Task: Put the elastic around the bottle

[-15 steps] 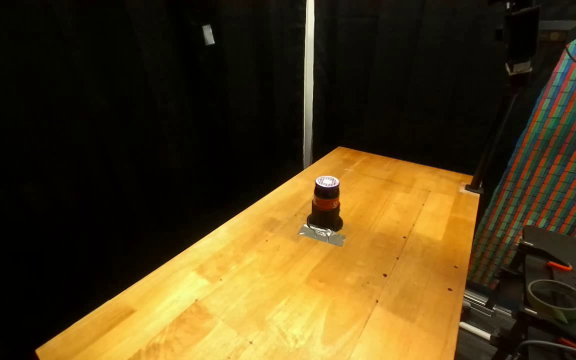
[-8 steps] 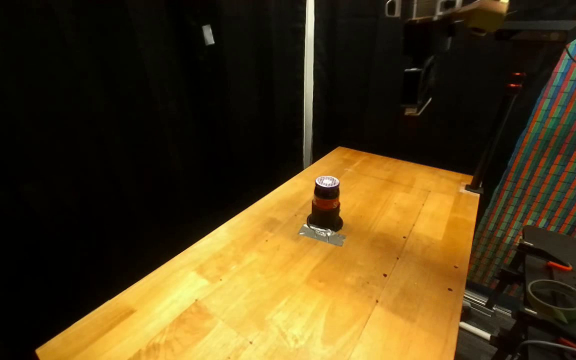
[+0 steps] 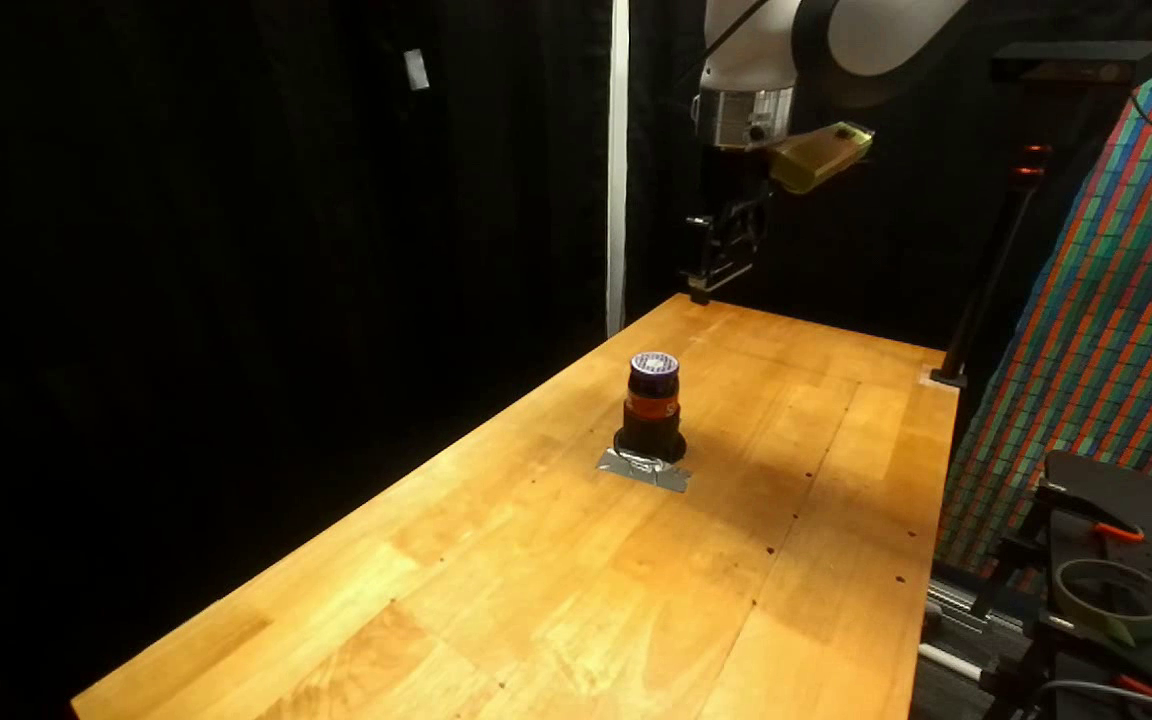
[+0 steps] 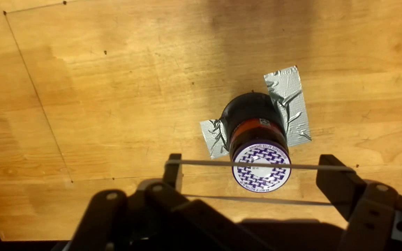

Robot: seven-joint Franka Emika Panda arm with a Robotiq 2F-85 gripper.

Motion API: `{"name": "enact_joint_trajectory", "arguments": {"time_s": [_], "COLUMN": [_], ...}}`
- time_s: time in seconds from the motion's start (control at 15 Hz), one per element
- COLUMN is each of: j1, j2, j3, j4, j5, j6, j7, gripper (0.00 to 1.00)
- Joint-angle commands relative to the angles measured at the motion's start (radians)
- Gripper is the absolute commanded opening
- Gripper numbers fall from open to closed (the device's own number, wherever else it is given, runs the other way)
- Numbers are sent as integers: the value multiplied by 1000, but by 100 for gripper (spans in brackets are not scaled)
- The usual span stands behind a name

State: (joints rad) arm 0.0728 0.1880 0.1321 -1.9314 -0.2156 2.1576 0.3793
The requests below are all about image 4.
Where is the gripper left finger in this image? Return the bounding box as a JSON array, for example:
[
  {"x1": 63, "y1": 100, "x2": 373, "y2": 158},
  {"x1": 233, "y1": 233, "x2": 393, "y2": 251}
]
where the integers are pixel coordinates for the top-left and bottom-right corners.
[{"x1": 67, "y1": 153, "x2": 275, "y2": 251}]

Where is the dark bottle with patterned cap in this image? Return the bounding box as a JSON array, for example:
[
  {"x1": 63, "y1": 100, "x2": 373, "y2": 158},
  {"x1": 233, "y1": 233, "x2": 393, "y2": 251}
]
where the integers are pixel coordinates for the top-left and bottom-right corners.
[{"x1": 220, "y1": 92, "x2": 292, "y2": 193}]

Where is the strip of silver duct tape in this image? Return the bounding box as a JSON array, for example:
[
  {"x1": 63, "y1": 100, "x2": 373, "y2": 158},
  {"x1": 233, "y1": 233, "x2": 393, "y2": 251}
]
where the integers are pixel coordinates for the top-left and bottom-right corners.
[
  {"x1": 200, "y1": 119, "x2": 230, "y2": 159},
  {"x1": 264, "y1": 66, "x2": 312, "y2": 147}
]

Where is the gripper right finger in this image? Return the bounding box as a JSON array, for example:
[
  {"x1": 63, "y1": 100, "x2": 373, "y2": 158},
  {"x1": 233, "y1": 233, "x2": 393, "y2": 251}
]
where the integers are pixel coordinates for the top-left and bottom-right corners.
[{"x1": 316, "y1": 154, "x2": 402, "y2": 251}]

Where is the grey elastic band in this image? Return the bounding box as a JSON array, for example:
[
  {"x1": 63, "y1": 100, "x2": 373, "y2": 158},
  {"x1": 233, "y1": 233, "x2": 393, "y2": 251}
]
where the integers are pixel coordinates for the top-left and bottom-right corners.
[{"x1": 164, "y1": 159, "x2": 357, "y2": 206}]

